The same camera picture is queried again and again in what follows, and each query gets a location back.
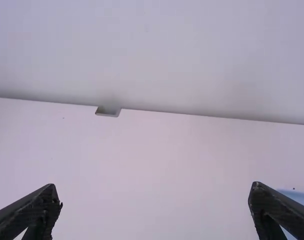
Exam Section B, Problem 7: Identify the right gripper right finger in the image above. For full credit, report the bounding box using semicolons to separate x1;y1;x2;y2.
247;181;304;240

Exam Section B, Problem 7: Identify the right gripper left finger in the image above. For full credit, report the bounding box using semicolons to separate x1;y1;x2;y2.
0;183;64;240

